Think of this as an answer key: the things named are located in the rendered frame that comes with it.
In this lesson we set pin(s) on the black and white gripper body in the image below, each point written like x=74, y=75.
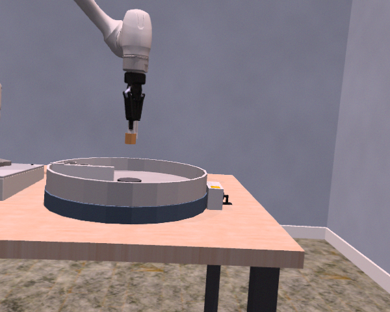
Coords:
x=134, y=80

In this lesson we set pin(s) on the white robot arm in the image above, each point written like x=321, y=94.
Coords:
x=129, y=39

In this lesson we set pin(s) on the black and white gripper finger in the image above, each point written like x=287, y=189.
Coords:
x=139, y=109
x=130, y=109

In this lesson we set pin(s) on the bronze bushing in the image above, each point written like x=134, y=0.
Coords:
x=130, y=138

